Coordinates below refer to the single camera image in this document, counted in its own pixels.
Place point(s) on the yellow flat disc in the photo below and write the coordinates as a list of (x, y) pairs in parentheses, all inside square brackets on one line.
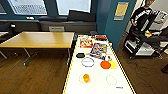
[(114, 64)]

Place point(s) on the yellow wall sign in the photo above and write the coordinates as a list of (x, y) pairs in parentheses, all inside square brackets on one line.
[(121, 10)]

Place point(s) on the dark bench cushion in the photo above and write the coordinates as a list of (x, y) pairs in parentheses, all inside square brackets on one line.
[(81, 15)]

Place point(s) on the yellow wooden table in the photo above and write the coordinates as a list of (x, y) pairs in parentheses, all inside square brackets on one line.
[(2, 34), (40, 38)]

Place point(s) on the yellow gaming table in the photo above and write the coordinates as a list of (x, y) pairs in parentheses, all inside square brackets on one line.
[(96, 83)]

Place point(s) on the white cart box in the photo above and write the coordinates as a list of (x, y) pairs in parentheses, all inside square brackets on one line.
[(143, 48)]

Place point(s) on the bright wall window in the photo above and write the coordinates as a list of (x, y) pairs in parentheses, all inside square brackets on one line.
[(28, 6), (2, 9), (73, 6)]

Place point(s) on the grey chair back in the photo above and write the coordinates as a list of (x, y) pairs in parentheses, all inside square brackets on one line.
[(56, 28)]

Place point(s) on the small red game piece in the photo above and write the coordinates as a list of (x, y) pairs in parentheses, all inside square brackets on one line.
[(101, 37)]

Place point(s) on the small white sill box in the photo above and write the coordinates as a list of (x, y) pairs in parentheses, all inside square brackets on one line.
[(30, 17)]

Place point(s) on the black flat disc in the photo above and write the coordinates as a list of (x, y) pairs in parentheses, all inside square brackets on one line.
[(80, 55)]

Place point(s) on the black wheeled cart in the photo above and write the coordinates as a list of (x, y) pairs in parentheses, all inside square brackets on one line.
[(136, 39)]

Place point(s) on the small orange game piece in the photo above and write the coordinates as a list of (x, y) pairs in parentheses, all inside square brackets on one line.
[(105, 64)]

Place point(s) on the person in dark shirt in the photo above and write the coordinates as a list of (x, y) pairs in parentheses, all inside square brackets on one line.
[(143, 16)]

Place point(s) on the colourful snack packets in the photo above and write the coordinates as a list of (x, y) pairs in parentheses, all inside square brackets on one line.
[(99, 50)]

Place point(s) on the dark wall bench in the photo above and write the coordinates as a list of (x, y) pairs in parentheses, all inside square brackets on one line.
[(33, 24)]

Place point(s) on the red game box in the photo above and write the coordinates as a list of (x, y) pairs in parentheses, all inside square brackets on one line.
[(86, 42)]

